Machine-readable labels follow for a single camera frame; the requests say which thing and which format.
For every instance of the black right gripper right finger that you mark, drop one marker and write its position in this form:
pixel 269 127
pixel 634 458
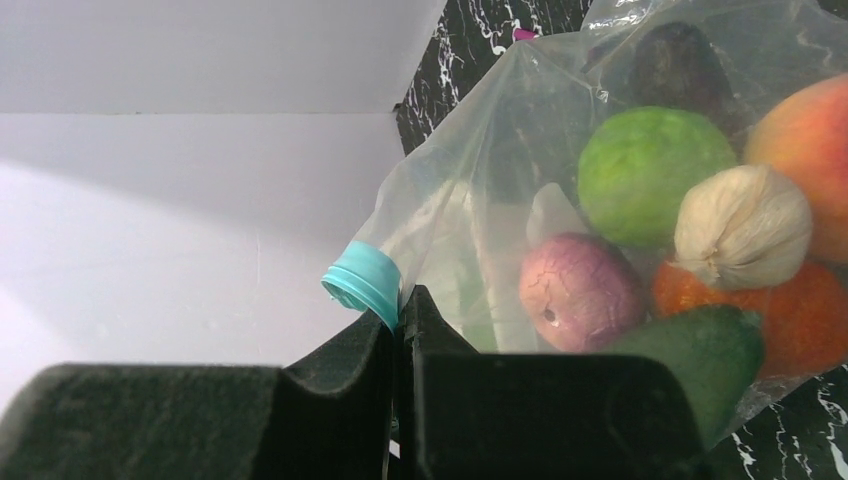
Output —
pixel 467 415

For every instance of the clear zip top bag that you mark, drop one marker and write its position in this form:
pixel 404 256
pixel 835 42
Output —
pixel 498 175

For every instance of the red onion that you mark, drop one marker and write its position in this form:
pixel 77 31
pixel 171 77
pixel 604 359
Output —
pixel 580 292

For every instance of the green cabbage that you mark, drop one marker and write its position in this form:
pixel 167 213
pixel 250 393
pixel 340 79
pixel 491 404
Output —
pixel 637 167

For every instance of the orange pumpkin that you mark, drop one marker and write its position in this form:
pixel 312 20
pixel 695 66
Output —
pixel 805 318

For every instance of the purple eggplant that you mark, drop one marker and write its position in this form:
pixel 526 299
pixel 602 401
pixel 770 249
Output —
pixel 675 66

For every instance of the dark green avocado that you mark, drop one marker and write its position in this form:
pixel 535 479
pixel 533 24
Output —
pixel 714 351

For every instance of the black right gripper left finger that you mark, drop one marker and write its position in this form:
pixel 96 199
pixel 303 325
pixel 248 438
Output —
pixel 332 409

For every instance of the beige garlic bulb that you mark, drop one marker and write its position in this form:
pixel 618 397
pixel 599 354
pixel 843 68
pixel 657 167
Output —
pixel 747 227

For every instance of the pink marker pen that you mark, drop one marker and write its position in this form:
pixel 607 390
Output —
pixel 520 34

